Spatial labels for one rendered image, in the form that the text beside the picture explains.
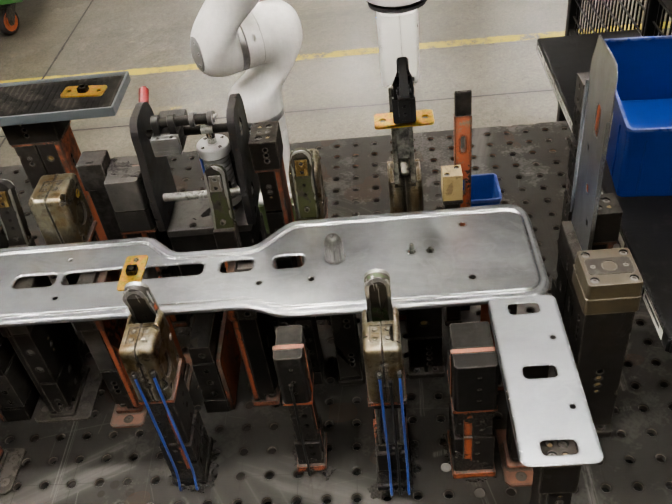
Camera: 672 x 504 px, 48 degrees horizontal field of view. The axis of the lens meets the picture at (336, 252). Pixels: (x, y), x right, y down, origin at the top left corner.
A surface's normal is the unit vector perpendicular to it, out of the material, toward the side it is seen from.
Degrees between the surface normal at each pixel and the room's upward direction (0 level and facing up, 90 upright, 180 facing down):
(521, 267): 0
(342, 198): 0
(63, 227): 90
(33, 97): 0
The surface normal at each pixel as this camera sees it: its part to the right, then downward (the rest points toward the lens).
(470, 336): -0.11, -0.75
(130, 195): 0.00, 0.65
